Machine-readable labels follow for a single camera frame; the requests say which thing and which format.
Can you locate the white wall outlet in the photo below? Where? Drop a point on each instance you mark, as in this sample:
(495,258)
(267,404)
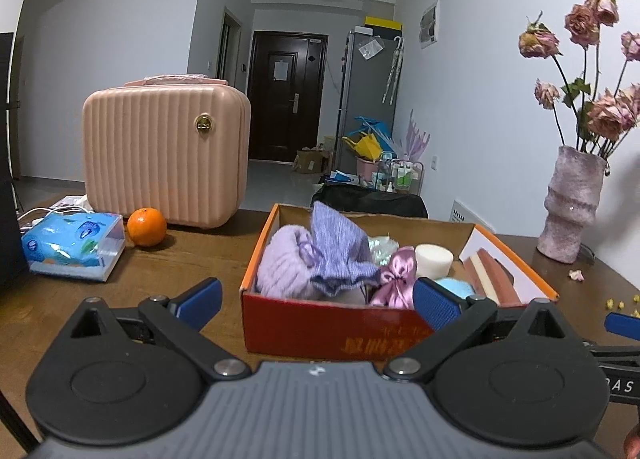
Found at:
(435,162)

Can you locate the blue plastic bag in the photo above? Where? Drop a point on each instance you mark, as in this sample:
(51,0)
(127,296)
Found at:
(342,176)

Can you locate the purple textured vase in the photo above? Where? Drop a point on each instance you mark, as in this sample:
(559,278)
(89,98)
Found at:
(570,209)

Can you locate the fallen rose petal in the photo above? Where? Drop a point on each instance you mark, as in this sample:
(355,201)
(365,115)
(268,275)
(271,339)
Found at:
(577,274)

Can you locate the white paper notice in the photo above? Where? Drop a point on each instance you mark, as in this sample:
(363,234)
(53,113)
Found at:
(280,70)

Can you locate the white folded umbrella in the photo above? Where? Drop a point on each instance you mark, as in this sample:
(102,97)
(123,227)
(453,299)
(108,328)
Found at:
(392,69)

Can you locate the pink ribbed suitcase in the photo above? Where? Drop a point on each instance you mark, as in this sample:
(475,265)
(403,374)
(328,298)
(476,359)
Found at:
(160,154)

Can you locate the purple knitted pouch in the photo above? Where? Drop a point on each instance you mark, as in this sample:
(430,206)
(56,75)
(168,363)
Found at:
(340,249)

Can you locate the side door frame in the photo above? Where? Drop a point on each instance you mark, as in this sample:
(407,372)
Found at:
(227,49)

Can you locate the blue folding stool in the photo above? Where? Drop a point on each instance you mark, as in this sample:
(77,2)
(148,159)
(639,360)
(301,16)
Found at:
(370,123)

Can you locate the white round sponge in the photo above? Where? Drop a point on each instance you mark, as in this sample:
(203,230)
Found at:
(434,261)

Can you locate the scattered yellow crumbs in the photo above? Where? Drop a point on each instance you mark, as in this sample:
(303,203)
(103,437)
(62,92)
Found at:
(611,303)

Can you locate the purple feather decoration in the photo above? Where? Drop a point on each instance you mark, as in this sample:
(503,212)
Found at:
(415,136)

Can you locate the blue tissue pack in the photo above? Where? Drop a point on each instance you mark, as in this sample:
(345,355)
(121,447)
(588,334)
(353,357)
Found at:
(65,244)

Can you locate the blue plush toy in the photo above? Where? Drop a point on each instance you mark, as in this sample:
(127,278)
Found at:
(457,287)

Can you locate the bunch of dried pink roses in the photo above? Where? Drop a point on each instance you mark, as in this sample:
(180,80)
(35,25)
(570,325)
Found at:
(607,114)

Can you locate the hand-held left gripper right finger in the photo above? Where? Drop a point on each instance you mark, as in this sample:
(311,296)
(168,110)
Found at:
(435,304)

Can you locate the lilac fluffy headband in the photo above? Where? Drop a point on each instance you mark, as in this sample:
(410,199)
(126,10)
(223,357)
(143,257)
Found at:
(282,264)

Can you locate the dark wooden door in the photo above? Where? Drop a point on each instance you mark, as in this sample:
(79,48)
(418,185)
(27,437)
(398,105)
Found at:
(270,129)

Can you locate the purple satin bonnet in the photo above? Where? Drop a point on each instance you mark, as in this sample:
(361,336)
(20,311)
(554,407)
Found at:
(395,279)

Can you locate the black cloth covered chair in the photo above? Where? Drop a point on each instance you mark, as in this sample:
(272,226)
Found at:
(370,200)

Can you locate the brown scouring sponge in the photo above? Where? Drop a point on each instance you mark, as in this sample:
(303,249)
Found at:
(492,279)

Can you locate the yellow box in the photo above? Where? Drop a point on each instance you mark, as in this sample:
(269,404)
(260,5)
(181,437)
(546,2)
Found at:
(382,21)

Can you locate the person's right hand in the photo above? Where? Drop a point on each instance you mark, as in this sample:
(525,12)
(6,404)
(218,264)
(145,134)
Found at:
(634,441)

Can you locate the clear plastic bag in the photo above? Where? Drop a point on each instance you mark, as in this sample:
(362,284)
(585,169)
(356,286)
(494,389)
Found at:
(371,48)

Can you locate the metal cart with bottles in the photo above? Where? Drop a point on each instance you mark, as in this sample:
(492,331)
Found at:
(402,176)

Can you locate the brown cardboard carton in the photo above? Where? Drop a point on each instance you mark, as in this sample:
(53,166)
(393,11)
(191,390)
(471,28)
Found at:
(311,161)

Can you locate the orange fruit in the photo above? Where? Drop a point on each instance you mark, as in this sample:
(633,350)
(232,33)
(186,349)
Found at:
(146,227)

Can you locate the grey refrigerator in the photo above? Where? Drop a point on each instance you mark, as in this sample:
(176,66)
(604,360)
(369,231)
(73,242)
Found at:
(357,104)

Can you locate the pink bucket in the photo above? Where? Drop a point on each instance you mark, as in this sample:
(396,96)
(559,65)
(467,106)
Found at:
(366,169)

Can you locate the wall electrical panel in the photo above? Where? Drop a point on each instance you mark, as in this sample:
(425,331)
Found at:
(429,24)

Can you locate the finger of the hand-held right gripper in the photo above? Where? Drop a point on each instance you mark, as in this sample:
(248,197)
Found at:
(622,326)
(615,353)

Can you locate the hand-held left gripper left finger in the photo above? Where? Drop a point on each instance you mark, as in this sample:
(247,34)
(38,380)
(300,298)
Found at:
(202,296)

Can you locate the white flat board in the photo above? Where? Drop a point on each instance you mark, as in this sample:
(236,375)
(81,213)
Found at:
(467,213)

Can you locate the black paper bag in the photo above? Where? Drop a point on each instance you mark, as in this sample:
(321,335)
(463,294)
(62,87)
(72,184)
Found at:
(7,229)

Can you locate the red orange cardboard box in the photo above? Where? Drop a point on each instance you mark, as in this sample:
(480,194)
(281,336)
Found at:
(325,329)

